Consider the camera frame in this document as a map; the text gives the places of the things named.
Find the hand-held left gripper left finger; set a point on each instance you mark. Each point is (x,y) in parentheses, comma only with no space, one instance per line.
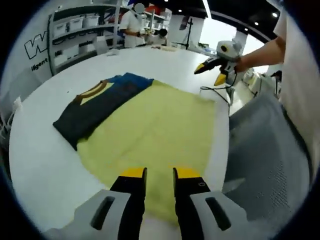
(130,200)

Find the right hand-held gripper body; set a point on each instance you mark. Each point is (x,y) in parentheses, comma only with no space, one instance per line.
(231,51)

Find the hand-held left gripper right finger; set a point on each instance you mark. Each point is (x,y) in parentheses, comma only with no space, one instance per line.
(190,200)

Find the yellow blue grey garment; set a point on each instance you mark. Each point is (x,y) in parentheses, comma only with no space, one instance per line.
(155,125)

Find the beige garment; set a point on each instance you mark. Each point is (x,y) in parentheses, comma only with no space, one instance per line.
(163,48)

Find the person's right hand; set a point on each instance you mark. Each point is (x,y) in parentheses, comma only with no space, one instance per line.
(243,63)

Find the black tripod stand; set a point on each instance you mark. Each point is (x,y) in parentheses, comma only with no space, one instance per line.
(190,32)

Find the round ceiling spotlights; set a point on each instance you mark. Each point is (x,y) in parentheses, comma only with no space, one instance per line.
(274,14)

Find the metal storage shelf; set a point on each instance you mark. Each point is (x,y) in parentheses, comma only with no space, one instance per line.
(157,25)
(75,35)

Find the person's white shirt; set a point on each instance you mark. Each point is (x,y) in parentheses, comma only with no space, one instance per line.
(300,87)

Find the grey mesh chair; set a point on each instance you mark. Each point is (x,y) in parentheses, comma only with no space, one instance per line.
(262,150)

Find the white storage bin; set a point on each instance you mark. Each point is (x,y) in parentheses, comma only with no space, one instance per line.
(91,21)
(76,23)
(60,28)

